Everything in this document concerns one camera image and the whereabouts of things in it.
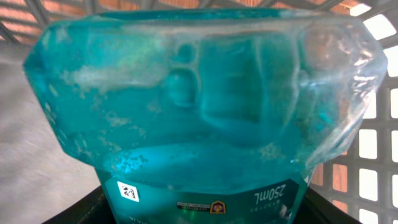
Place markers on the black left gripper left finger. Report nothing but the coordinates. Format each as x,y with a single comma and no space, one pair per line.
91,209

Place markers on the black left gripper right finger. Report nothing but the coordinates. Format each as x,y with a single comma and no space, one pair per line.
315,209

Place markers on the teal mouthwash bottle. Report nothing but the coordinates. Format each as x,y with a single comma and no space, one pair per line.
206,115

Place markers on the grey plastic mesh basket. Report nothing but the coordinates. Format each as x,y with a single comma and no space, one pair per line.
39,181

